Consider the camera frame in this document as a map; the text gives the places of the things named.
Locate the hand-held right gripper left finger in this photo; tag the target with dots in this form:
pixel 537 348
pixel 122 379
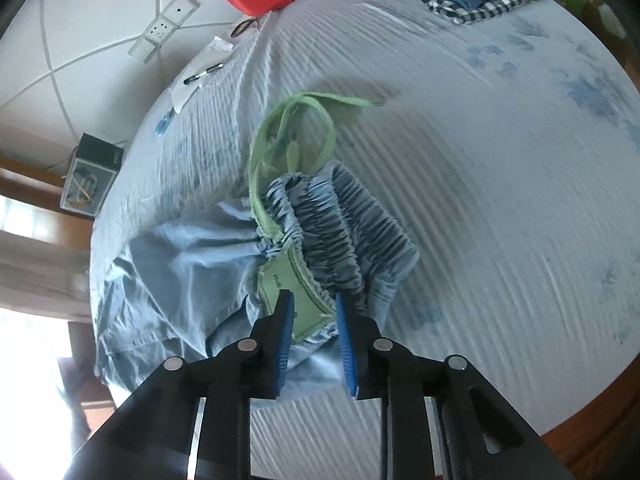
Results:
pixel 282 345

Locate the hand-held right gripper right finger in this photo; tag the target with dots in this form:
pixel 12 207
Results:
pixel 347 350

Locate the light blue pants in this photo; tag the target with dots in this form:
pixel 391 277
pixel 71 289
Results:
pixel 175 270

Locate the dark gift bag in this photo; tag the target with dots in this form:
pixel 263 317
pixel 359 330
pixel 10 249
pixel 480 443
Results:
pixel 90 185

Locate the blue scissors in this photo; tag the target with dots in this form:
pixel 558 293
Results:
pixel 161 125

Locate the pale curtain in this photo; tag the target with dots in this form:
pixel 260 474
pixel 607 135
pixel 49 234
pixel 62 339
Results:
pixel 40 270

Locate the white paper sheet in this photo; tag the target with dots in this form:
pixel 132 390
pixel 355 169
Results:
pixel 185 92

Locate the black and white pen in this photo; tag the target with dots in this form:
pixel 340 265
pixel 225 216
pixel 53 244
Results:
pixel 202 75

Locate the white paper slip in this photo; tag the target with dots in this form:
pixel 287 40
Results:
pixel 220 45

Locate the wooden headboard frame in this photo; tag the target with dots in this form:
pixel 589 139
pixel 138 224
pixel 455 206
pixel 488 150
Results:
pixel 30 180

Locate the white wall switch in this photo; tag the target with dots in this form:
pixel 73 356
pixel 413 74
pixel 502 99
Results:
pixel 145 49

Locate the white wall socket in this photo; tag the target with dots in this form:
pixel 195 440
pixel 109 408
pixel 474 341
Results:
pixel 160 30

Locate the white wall plate with hole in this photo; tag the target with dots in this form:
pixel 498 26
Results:
pixel 179 9

